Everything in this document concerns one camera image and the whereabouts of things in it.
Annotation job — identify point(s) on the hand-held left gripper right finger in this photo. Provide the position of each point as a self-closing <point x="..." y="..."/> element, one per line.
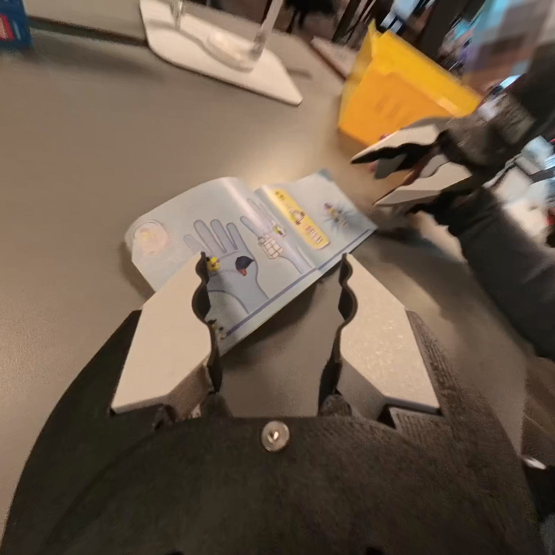
<point x="381" y="351"/>

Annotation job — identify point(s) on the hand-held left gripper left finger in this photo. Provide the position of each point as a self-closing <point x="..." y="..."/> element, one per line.
<point x="164" y="347"/>

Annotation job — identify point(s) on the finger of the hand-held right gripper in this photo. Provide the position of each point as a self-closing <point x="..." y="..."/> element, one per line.
<point x="403" y="143"/>
<point x="429" y="184"/>

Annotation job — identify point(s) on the yellow plastic bin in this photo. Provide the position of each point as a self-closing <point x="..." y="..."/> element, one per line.
<point x="399" y="95"/>

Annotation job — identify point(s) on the lego instruction booklet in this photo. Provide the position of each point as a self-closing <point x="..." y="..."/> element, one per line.
<point x="243" y="216"/>

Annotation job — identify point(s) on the blue lego box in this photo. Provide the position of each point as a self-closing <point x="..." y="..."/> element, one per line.
<point x="13" y="30"/>

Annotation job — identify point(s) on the person's right forearm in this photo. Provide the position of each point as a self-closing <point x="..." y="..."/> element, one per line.
<point x="511" y="269"/>

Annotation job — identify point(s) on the wooden book stand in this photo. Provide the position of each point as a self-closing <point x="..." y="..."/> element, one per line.
<point x="225" y="56"/>

